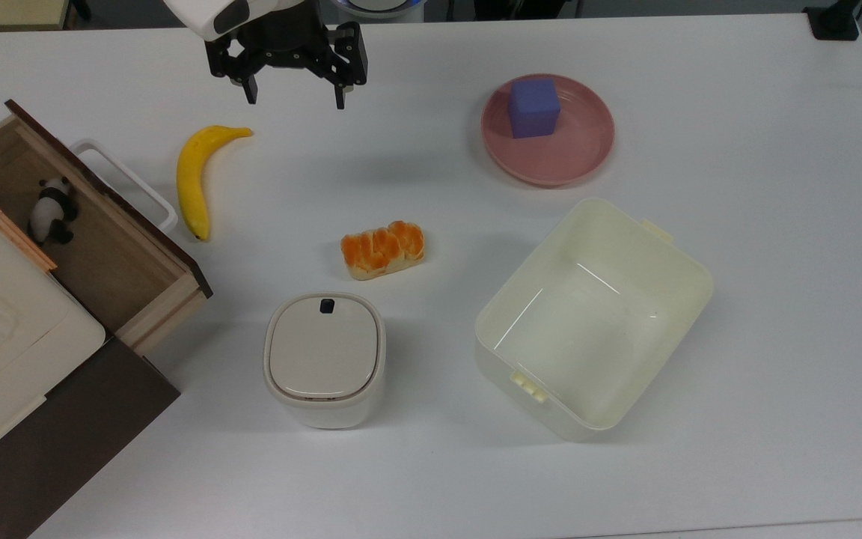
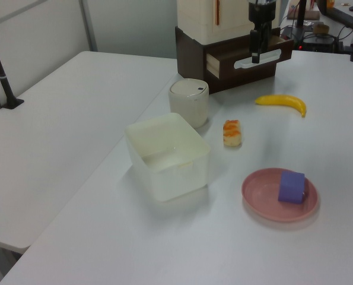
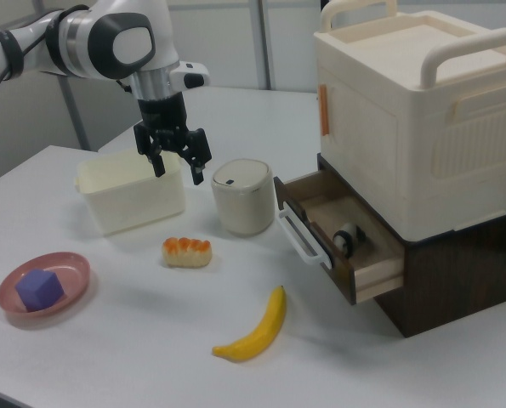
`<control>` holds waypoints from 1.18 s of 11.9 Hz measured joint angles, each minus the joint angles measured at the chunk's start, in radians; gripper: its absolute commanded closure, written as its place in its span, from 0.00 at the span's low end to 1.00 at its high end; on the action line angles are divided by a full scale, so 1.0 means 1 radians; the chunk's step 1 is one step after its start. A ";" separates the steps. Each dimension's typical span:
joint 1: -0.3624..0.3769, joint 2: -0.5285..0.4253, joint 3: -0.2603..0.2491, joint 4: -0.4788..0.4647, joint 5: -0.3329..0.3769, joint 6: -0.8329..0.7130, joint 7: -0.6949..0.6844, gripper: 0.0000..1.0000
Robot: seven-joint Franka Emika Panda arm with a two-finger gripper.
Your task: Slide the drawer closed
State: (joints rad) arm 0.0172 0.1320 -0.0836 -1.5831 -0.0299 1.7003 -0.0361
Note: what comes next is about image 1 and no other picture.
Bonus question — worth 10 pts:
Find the yellow banana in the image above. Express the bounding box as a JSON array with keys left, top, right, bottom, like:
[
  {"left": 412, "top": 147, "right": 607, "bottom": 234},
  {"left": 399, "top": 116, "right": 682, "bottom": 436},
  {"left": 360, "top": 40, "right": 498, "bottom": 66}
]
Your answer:
[{"left": 176, "top": 125, "right": 254, "bottom": 243}]

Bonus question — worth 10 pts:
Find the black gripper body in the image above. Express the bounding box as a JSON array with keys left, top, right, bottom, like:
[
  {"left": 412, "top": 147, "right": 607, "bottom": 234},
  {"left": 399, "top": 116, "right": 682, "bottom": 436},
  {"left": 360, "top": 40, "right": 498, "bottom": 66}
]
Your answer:
[{"left": 204, "top": 18, "right": 369, "bottom": 85}]

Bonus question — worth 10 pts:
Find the white round canister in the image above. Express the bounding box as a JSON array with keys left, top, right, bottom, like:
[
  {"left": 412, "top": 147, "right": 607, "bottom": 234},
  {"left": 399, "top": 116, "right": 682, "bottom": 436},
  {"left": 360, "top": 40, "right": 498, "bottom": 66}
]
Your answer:
[{"left": 263, "top": 291, "right": 388, "bottom": 430}]

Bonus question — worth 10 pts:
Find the wooden drawer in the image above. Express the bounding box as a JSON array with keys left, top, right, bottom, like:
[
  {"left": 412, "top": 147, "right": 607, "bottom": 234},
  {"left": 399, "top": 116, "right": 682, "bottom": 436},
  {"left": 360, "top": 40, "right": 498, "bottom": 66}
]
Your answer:
[{"left": 0, "top": 99, "right": 214, "bottom": 357}]

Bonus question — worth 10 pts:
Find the white drawer handle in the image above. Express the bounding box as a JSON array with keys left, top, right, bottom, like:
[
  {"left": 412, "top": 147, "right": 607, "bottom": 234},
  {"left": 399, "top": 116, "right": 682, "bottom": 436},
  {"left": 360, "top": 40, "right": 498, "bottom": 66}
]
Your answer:
[{"left": 69, "top": 138, "right": 179, "bottom": 232}]

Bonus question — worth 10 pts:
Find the black table clamp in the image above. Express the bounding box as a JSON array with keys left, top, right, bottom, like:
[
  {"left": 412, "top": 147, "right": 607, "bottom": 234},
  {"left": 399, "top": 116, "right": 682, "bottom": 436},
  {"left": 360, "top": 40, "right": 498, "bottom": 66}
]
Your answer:
[{"left": 803, "top": 0, "right": 862, "bottom": 41}]

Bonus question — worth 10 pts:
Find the purple cube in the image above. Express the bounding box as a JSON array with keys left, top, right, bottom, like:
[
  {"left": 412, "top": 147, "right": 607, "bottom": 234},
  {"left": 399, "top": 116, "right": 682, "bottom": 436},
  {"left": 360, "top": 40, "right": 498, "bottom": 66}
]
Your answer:
[{"left": 507, "top": 78, "right": 562, "bottom": 140}]

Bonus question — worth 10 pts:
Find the cream plastic bin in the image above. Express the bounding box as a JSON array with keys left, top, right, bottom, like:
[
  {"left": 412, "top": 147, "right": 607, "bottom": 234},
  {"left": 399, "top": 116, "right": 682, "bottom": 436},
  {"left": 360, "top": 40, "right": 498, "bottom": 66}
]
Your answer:
[{"left": 474, "top": 197, "right": 715, "bottom": 443}]

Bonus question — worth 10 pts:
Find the dark brown wooden cabinet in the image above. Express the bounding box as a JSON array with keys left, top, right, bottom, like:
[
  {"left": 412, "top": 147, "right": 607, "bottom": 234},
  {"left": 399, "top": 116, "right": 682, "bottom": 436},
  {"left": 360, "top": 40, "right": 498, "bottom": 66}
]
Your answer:
[{"left": 0, "top": 336, "right": 182, "bottom": 539}]

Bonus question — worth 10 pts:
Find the light wooden side table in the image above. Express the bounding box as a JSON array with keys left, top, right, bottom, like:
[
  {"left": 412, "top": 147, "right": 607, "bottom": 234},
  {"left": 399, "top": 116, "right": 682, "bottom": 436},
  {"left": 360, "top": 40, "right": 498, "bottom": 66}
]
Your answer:
[{"left": 0, "top": 0, "right": 73, "bottom": 33}]

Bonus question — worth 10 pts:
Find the robot base blue ring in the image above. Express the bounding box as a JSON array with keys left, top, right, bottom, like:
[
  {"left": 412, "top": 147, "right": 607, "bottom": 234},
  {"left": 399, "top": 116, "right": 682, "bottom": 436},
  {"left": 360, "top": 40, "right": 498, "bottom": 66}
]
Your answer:
[{"left": 329, "top": 0, "right": 427, "bottom": 20}]

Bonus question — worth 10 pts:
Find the panda plush toy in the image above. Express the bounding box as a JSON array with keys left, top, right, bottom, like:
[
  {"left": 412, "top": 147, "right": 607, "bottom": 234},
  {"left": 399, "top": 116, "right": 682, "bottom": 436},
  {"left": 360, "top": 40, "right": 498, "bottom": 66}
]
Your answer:
[{"left": 28, "top": 176, "right": 79, "bottom": 247}]

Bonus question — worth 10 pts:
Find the copper microwave door handle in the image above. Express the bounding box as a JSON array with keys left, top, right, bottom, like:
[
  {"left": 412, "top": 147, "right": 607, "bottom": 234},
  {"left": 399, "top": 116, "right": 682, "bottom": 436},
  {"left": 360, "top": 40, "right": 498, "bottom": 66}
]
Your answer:
[{"left": 0, "top": 204, "right": 58, "bottom": 272}]

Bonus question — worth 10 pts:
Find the pink plate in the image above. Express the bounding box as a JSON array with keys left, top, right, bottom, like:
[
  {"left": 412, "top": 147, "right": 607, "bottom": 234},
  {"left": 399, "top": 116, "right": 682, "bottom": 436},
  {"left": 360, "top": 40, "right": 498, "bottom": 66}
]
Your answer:
[{"left": 480, "top": 73, "right": 617, "bottom": 189}]

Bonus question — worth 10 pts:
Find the beige canister lid black knob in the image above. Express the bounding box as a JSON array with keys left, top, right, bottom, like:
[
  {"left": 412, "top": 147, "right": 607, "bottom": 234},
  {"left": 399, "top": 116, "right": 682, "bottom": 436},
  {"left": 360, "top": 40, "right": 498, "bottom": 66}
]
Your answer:
[{"left": 269, "top": 296, "right": 380, "bottom": 398}]

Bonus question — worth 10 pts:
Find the orange glazed bread loaf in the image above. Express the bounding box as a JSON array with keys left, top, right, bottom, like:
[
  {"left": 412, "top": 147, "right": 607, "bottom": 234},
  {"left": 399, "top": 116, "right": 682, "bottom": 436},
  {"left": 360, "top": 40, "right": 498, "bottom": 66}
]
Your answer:
[{"left": 340, "top": 219, "right": 427, "bottom": 282}]

